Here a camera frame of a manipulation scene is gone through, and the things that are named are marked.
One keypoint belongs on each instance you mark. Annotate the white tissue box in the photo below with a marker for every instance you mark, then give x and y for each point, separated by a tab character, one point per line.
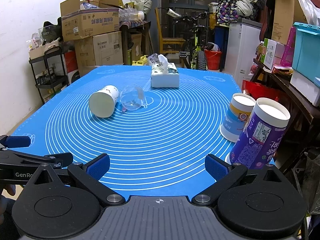
163	73

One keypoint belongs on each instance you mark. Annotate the floral fabric bag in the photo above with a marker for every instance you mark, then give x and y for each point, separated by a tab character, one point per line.
226	12

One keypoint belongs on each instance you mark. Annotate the clear plastic cup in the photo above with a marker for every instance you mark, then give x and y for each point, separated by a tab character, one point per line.
132	98

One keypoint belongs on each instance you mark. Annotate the teal plastic storage bin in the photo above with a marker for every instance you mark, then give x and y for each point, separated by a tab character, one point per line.
306	58

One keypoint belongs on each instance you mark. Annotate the red plastic bucket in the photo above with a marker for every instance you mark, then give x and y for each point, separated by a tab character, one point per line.
213	59

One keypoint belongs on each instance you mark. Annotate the white blue paper cup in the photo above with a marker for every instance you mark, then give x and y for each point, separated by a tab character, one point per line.
238	112

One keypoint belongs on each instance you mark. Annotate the green white product box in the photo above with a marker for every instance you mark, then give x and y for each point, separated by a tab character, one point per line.
268	53

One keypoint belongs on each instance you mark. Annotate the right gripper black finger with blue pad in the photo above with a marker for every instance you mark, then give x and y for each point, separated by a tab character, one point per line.
62	203
255	204

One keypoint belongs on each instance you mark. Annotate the yellow plastic jug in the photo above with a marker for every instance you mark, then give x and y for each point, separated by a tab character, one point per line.
143	61

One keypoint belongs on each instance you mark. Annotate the white chest freezer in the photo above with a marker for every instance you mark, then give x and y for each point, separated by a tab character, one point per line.
243	39

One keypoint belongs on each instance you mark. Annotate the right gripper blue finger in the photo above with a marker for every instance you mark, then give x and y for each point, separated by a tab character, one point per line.
7	141

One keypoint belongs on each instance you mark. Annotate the pink plastic stand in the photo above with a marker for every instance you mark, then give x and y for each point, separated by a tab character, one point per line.
287	57

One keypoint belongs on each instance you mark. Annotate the white paper cup lying down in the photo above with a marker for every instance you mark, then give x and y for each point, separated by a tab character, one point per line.
102	103

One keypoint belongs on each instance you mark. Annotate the yellow wooden chair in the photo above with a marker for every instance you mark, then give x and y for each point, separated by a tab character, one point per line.
167	45

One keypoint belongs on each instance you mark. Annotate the purple paper cup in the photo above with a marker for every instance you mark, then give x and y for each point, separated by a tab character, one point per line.
261	135

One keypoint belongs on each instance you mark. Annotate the large lower cardboard box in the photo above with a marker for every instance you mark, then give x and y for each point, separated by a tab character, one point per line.
99	50

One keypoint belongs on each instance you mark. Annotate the black metal shelf rack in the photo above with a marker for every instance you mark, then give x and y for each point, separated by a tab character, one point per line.
49	79

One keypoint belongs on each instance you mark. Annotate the blue silicone baking mat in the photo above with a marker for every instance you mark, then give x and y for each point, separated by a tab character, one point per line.
156	150

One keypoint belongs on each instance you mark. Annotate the black bicycle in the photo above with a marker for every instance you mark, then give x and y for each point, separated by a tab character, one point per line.
192	52

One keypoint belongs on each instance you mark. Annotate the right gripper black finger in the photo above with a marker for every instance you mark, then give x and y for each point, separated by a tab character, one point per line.
57	161

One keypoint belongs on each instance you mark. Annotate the open cardboard box top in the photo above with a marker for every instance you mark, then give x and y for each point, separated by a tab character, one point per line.
78	23

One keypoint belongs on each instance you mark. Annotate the tall brown cardboard box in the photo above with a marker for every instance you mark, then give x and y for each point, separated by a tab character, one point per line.
286	13

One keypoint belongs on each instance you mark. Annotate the dark wooden side table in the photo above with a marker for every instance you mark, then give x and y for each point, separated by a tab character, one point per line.
303	129

